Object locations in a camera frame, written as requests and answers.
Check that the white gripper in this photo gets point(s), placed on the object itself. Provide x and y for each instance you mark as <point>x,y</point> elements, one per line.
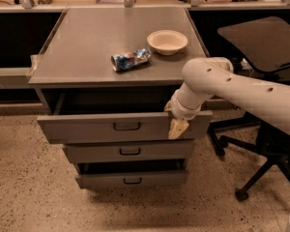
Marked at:
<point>180,110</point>

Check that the grey top drawer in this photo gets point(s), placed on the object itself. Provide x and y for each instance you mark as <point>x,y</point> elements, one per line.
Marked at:
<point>107,117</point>

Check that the grey drawer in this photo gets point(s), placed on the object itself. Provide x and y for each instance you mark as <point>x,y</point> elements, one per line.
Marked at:
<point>107,117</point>
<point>129,151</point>
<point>134,179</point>

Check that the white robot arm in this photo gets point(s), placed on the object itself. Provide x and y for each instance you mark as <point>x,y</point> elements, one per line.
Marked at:
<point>269,102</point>

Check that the grey middle drawer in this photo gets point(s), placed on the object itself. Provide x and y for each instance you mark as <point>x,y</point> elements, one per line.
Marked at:
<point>129,151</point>

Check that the grey drawer cabinet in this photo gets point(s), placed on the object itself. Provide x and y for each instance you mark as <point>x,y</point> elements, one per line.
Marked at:
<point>78,59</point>

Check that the grey bottom drawer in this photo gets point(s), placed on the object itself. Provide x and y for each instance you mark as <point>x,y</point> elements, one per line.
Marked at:
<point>134,179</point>

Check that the white paper bowl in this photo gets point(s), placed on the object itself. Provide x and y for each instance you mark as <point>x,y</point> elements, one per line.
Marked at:
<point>167,42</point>

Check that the blue crumpled chip bag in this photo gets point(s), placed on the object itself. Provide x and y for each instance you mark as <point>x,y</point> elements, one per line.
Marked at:
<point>130,60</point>

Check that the black office chair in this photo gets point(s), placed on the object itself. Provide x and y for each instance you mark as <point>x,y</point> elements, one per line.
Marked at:
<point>265,43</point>

